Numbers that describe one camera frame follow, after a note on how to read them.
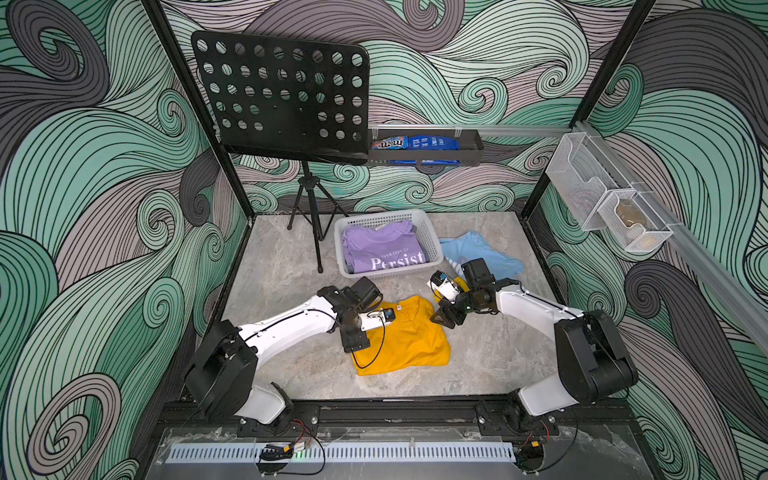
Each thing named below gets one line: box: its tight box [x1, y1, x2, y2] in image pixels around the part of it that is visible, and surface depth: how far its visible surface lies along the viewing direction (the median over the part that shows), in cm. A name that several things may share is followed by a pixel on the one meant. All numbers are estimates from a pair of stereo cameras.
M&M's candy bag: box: [371, 135, 409, 150], surface depth 94 cm
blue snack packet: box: [408, 135, 461, 151], surface depth 94 cm
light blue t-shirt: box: [440, 232, 524, 279], surface depth 109 cm
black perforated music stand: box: [191, 31, 370, 274], surface depth 68 cm
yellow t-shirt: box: [353, 295, 451, 377], surface depth 87 cm
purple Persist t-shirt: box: [342, 220, 426, 273], surface depth 106 cm
